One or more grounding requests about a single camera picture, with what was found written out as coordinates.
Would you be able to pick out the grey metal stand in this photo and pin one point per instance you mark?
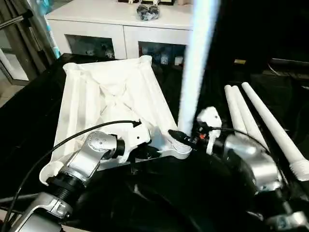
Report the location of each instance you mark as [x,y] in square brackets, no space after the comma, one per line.
[19,38]

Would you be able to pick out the black plastic mat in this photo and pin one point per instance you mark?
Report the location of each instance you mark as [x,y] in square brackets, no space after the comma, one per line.
[29,121]

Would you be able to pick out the light blue plastic film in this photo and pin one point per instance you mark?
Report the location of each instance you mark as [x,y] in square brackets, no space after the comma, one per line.
[48,29]

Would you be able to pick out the dark crumpled bundle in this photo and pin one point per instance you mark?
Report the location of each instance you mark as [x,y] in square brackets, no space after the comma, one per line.
[147,12]

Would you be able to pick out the white cabinet with glass doors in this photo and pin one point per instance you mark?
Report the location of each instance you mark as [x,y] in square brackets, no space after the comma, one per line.
[96,19]

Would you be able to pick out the white plastic table top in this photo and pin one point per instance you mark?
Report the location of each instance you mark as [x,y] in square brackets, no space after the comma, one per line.
[111,96]

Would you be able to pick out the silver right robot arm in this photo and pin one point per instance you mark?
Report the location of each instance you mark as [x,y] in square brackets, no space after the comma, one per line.
[256,164]

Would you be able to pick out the black bench with silver rail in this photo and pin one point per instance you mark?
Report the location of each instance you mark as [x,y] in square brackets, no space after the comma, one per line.
[292,67]

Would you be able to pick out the white plastic table leg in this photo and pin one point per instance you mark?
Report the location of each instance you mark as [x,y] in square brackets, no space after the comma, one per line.
[234,106]
[273,125]
[195,67]
[245,106]

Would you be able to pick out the small yellow label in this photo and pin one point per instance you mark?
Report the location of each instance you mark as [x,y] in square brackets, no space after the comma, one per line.
[240,61]

